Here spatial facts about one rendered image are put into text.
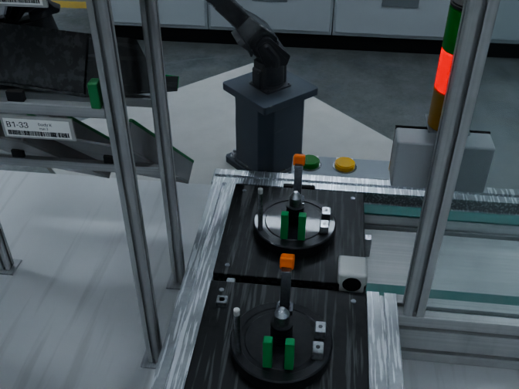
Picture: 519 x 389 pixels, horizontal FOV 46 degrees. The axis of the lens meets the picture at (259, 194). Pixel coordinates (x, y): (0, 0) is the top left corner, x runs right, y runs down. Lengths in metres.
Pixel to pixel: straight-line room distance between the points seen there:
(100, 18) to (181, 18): 3.48
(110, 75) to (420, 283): 0.52
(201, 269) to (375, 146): 0.64
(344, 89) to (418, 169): 2.82
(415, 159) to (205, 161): 0.71
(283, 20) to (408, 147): 3.28
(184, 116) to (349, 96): 2.04
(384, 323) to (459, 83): 0.39
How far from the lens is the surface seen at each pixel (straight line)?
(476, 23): 0.70
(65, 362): 1.04
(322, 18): 4.01
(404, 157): 0.80
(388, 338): 0.91
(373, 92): 3.62
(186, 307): 0.94
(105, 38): 0.67
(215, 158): 1.43
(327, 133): 1.53
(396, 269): 1.08
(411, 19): 4.04
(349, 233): 1.05
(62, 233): 1.27
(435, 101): 0.77
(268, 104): 1.23
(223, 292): 0.94
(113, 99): 0.70
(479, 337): 0.99
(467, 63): 0.71
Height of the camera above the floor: 1.65
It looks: 37 degrees down
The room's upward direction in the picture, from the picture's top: straight up
